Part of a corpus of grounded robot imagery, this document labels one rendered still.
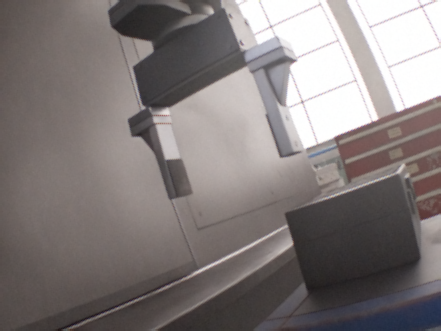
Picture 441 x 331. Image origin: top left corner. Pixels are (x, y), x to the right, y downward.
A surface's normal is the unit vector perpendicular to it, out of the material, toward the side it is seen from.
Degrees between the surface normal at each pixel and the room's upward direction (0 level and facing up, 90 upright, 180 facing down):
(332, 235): 90
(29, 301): 87
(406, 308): 90
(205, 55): 90
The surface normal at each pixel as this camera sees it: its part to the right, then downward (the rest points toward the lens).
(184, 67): -0.55, 0.07
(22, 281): 0.79, -0.37
